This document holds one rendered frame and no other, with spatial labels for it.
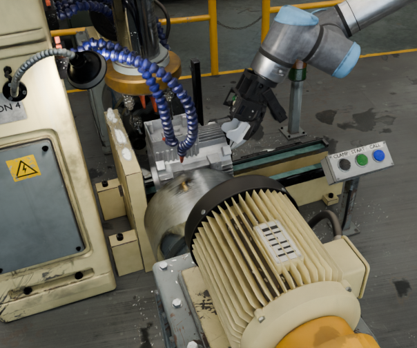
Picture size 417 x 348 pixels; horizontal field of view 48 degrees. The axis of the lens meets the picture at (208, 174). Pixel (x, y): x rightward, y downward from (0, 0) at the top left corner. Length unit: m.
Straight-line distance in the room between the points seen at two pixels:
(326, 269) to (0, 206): 0.69
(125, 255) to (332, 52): 0.72
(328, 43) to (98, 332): 0.88
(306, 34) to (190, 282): 0.61
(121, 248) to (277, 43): 0.64
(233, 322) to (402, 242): 0.90
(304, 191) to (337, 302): 0.88
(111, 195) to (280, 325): 0.93
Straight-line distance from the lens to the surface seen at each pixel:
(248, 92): 1.14
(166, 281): 0.82
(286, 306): 0.56
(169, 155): 1.20
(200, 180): 1.00
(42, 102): 0.92
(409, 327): 1.26
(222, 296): 0.63
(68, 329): 1.26
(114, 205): 1.44
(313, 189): 1.46
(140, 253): 1.27
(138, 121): 1.39
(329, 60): 1.14
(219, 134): 1.23
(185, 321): 0.77
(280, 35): 1.10
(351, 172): 1.23
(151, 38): 1.05
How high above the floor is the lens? 1.80
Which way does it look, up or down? 39 degrees down
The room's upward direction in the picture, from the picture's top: 3 degrees counter-clockwise
